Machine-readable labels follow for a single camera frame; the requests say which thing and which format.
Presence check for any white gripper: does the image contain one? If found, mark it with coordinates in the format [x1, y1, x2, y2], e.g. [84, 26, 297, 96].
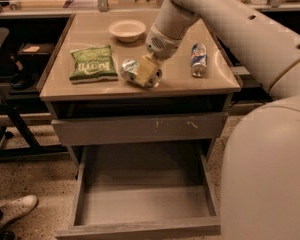
[136, 24, 181, 87]

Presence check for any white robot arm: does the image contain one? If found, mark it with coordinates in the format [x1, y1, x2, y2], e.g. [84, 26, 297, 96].
[136, 0, 300, 240]

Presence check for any blue pepsi can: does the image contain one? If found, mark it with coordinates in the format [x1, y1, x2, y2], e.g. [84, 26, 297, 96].
[190, 43, 207, 78]

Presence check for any grey drawer cabinet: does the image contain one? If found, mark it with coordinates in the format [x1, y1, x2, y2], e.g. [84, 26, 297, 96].
[40, 9, 240, 160]

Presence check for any grey top drawer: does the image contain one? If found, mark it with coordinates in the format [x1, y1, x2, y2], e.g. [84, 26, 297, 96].
[52, 112, 228, 146]

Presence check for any open grey middle drawer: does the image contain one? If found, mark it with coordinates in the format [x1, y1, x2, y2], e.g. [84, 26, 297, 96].
[56, 141, 221, 240]

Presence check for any white paper bowl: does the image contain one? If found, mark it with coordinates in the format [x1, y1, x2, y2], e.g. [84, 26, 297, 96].
[108, 20, 146, 43]

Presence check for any green chip bag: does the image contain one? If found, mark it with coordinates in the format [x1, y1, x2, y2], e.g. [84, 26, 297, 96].
[69, 45, 118, 84]

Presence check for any black box on shelf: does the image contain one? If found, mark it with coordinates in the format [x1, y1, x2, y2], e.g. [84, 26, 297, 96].
[17, 43, 55, 63]

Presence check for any black office chair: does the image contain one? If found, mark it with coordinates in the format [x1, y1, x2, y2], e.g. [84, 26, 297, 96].
[0, 28, 41, 158]

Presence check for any white sneaker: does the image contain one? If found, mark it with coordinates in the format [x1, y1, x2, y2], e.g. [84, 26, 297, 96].
[0, 195, 38, 230]

